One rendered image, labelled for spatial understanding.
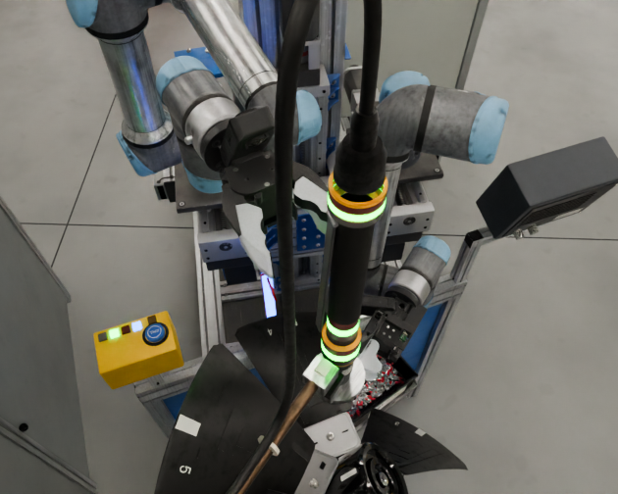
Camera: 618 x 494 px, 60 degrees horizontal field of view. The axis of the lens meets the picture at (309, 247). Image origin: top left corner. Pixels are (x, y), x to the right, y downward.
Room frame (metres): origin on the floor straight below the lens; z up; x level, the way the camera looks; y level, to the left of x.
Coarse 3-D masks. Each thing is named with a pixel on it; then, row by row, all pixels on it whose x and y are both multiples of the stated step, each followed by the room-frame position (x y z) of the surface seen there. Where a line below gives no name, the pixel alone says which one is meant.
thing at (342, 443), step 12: (324, 420) 0.29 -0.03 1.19; (336, 420) 0.29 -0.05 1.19; (348, 420) 0.29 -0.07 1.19; (312, 432) 0.27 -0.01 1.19; (324, 432) 0.27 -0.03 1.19; (336, 432) 0.27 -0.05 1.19; (348, 432) 0.27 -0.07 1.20; (324, 444) 0.25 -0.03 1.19; (336, 444) 0.25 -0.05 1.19; (348, 444) 0.25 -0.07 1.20; (336, 456) 0.23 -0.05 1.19
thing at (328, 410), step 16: (272, 320) 0.49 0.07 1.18; (304, 320) 0.50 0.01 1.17; (240, 336) 0.45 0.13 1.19; (256, 336) 0.45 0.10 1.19; (304, 336) 0.46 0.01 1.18; (320, 336) 0.46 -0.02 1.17; (256, 352) 0.42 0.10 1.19; (272, 352) 0.42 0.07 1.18; (304, 352) 0.42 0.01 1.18; (320, 352) 0.42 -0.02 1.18; (256, 368) 0.39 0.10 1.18; (272, 368) 0.39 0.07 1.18; (304, 368) 0.39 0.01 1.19; (272, 384) 0.36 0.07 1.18; (304, 384) 0.36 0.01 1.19; (320, 400) 0.33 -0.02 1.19; (304, 416) 0.30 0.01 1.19; (320, 416) 0.30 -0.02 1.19
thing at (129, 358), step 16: (144, 320) 0.55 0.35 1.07; (160, 320) 0.55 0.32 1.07; (96, 336) 0.51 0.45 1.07; (128, 336) 0.51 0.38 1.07; (144, 336) 0.51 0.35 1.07; (176, 336) 0.53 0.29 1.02; (96, 352) 0.47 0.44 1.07; (112, 352) 0.47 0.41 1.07; (128, 352) 0.47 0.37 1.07; (144, 352) 0.47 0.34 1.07; (160, 352) 0.47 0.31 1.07; (176, 352) 0.48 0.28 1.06; (112, 368) 0.44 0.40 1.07; (128, 368) 0.44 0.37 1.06; (144, 368) 0.45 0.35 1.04; (160, 368) 0.46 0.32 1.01; (176, 368) 0.47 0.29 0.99; (112, 384) 0.43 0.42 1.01
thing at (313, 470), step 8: (312, 456) 0.21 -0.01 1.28; (320, 456) 0.21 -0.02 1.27; (328, 456) 0.22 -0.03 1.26; (312, 464) 0.20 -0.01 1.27; (320, 464) 0.21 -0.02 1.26; (328, 464) 0.21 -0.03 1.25; (336, 464) 0.21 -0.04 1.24; (304, 472) 0.19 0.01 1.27; (312, 472) 0.19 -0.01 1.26; (320, 472) 0.20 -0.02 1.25; (328, 472) 0.20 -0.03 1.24; (304, 480) 0.18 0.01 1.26; (320, 480) 0.19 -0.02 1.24; (328, 480) 0.19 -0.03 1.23; (304, 488) 0.17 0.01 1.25; (312, 488) 0.17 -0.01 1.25; (320, 488) 0.18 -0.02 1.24
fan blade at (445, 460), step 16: (384, 416) 0.38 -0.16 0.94; (368, 432) 0.33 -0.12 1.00; (384, 432) 0.33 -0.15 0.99; (400, 432) 0.34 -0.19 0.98; (384, 448) 0.29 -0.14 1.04; (400, 448) 0.29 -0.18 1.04; (416, 448) 0.29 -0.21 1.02; (432, 448) 0.30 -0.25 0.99; (400, 464) 0.25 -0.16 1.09; (416, 464) 0.25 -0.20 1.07; (432, 464) 0.26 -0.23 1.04; (448, 464) 0.27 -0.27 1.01; (464, 464) 0.28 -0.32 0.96
